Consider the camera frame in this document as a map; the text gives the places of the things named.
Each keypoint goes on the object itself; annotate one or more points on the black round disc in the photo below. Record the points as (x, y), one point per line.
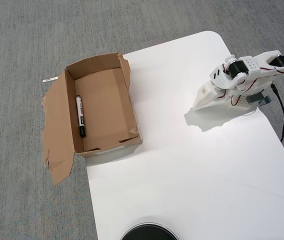
(149, 232)

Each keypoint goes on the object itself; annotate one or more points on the open brown cardboard box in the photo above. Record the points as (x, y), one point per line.
(102, 112)

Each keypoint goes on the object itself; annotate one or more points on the black and white marker pen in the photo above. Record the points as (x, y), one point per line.
(80, 117)

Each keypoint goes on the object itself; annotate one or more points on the white paper label strip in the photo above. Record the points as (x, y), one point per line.
(50, 80)

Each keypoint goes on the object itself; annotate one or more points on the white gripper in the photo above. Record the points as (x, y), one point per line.
(203, 98)

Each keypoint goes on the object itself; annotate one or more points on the grey table clamp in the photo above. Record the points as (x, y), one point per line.
(255, 98)

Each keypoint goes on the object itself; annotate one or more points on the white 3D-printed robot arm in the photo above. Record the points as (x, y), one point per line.
(250, 63)

